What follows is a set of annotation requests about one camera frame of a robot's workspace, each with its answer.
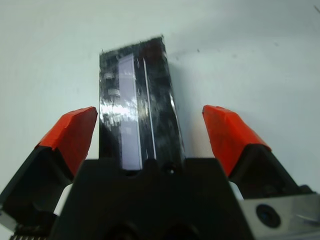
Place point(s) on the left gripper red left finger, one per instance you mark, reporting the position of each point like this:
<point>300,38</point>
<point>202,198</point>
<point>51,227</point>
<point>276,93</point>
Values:
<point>72,133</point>

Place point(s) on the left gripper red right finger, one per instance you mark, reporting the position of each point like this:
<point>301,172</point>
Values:
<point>225,131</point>

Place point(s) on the glossy black box lid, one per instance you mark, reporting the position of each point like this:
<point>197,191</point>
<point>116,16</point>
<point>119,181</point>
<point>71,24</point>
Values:
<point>140,105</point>

